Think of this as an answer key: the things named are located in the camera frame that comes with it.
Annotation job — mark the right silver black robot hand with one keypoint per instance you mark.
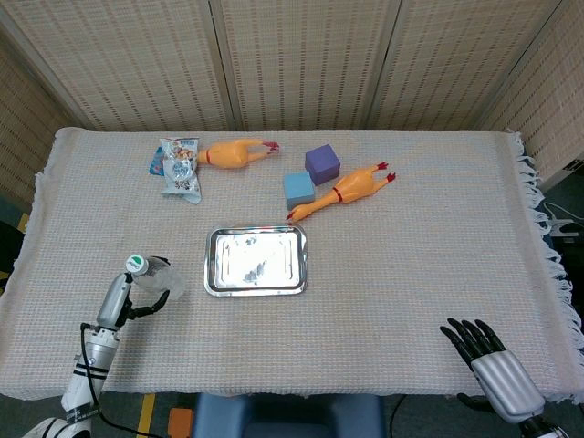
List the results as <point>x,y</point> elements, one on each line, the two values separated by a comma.
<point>499,372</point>

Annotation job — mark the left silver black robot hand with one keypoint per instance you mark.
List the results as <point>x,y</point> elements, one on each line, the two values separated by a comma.
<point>111,303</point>

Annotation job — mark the transparent plastic water bottle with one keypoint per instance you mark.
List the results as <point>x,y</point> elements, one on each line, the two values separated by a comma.
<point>157,279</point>

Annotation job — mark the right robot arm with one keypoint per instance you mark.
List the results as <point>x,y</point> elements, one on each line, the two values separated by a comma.
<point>543,429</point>

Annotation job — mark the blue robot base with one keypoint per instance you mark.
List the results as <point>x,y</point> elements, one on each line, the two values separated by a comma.
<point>287,417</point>

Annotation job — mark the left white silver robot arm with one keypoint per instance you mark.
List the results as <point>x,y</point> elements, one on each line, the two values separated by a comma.
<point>89,369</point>

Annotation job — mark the stainless steel rectangular tray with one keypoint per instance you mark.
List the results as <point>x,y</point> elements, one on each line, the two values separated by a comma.
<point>255,262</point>

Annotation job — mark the black rounded object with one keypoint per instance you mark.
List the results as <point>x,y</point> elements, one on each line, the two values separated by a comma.
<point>10,255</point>

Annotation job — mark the orange floor marker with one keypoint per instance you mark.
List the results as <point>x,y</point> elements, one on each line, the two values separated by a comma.
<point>181,423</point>

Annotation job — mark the beige woven tablecloth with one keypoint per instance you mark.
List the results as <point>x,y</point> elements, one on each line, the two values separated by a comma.
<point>388,283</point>

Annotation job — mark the small blue snack packet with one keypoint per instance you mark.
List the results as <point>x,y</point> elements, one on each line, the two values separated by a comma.
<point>156,164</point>

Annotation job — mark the silver printed snack bag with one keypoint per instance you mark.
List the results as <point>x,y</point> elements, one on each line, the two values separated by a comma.
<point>180,171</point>

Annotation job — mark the yellow rubber chicken toy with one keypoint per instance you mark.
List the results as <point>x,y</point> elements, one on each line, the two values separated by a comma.
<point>230,153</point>
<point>353,187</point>

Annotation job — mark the light blue foam cube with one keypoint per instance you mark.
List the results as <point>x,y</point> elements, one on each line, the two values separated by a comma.
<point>299,189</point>

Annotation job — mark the purple foam cube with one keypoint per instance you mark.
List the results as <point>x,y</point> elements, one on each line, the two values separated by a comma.
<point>323,164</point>

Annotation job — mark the woven bamboo folding screen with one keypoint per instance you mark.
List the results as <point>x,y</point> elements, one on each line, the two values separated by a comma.
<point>296,59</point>

